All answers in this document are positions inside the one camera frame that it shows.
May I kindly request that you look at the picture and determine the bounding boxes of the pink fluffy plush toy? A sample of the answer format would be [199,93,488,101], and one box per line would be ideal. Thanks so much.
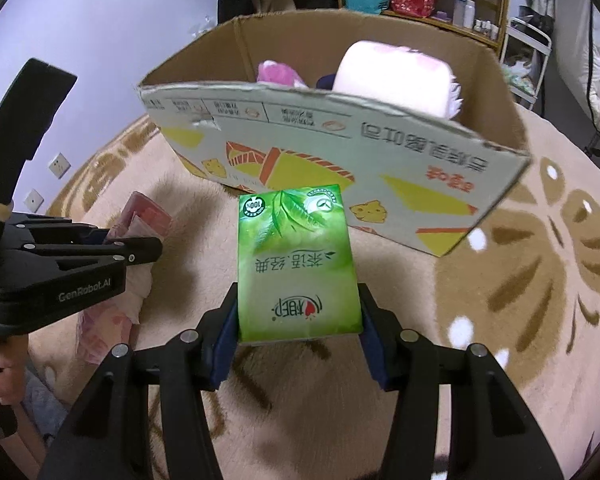
[256,60,308,87]

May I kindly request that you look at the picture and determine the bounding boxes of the green tissue pack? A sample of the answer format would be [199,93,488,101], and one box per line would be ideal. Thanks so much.
[236,184,365,345]

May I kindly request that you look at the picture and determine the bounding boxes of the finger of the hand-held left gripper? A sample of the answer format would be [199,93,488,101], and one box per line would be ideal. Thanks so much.
[30,237,164,267]
[5,213,124,246]

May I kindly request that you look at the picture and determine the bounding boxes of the printed cardboard box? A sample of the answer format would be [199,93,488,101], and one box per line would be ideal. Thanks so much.
[132,8,532,259]

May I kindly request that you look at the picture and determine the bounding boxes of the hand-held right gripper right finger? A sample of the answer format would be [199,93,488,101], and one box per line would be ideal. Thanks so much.
[357,282,555,480]

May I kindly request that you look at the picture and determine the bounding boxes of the white padded chair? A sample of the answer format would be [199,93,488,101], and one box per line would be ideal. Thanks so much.
[550,0,600,161]

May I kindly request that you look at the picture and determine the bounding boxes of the pink square plush pillow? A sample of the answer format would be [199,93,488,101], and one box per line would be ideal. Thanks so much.
[331,40,456,121]

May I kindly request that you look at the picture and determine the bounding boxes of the row of small cosmetic bottles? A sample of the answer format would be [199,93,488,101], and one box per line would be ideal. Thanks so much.
[474,19,501,41]

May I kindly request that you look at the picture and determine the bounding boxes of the white metal cart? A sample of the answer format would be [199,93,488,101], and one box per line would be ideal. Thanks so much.
[500,7,552,111]

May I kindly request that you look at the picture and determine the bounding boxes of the pink patterned cloth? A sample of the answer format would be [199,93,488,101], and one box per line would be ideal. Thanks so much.
[77,192,173,367]

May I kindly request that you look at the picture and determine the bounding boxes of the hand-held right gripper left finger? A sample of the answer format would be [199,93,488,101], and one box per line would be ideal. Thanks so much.
[37,282,241,480]

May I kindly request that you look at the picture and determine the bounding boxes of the person's left hand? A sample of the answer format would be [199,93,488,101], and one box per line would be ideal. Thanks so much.
[0,332,29,404]

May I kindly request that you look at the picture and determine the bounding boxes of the beige flower-printed blanket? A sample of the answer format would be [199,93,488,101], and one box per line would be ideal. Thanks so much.
[27,107,600,480]

